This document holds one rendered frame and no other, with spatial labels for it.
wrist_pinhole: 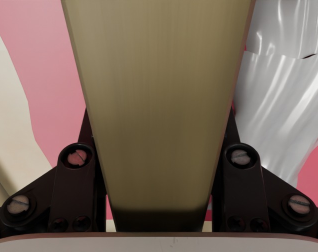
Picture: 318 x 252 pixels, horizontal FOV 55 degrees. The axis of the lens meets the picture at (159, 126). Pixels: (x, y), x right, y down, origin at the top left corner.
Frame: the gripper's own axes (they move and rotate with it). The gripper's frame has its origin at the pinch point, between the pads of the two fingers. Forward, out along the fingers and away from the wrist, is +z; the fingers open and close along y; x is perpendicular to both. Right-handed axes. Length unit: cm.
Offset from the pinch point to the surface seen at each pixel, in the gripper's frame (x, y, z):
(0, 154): -9.7, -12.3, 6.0
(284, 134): -6.5, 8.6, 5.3
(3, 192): -14.6, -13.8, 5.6
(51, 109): -4.8, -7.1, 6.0
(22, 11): 1.9, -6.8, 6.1
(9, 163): -10.8, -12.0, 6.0
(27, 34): 0.6, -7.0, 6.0
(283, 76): -1.6, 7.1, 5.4
